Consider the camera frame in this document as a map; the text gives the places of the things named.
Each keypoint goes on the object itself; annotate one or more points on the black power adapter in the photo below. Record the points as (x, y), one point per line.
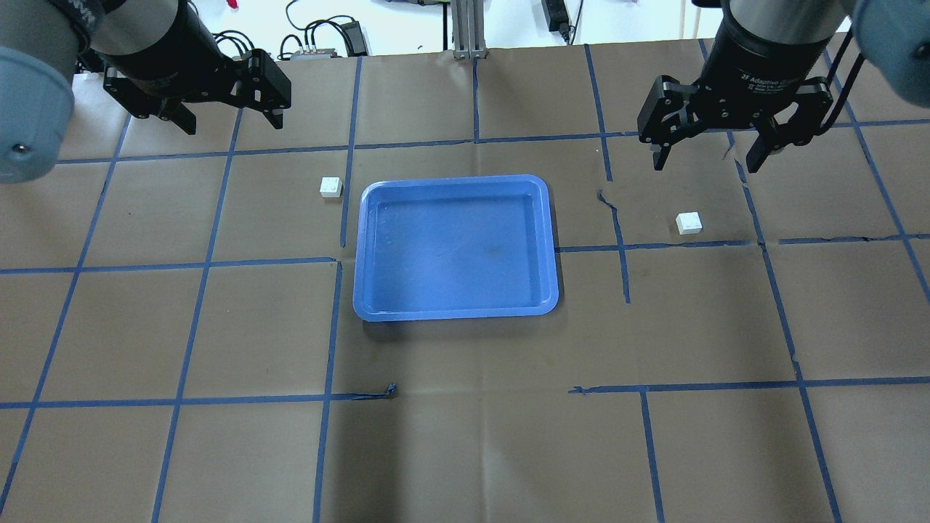
(557, 19)

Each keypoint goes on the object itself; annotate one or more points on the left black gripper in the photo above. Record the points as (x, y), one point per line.
(161, 54)

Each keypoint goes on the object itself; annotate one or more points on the black power supply brick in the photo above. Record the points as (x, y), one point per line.
(356, 43)

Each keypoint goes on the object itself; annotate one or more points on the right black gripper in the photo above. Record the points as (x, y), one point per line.
(757, 64)

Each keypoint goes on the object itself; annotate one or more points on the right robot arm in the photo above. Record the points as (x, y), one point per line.
(893, 35)

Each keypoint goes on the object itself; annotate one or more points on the brown paper table cover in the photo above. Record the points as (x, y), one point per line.
(179, 342)

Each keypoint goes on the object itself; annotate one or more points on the blue plastic tray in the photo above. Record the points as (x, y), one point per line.
(455, 248)

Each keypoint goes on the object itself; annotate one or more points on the aluminium frame post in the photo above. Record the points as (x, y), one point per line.
(468, 22)

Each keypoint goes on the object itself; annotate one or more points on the grey terminal box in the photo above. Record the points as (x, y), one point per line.
(313, 53)

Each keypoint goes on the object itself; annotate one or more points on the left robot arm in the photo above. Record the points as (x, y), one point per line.
(42, 42)

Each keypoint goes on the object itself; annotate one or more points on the white block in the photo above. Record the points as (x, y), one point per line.
(331, 187)
(689, 223)

